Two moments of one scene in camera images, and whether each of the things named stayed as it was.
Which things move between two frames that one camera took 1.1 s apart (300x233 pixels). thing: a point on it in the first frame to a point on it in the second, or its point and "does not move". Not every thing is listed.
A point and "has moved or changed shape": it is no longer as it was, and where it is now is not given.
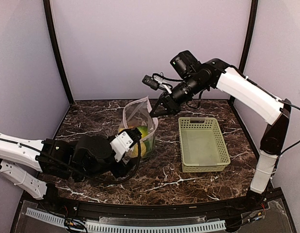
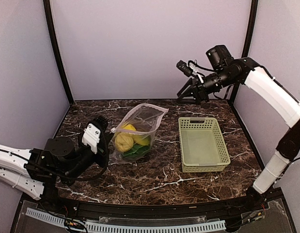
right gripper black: (172, 105) to (195, 89)
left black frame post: (47, 8) does not move
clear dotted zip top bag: (138, 115) has moved or changed shape
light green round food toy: (144, 130) to (143, 139)
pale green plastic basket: (202, 146) does not move
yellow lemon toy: (134, 152) to (129, 127)
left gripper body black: (121, 171) to (101, 149)
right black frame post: (252, 18) does not move
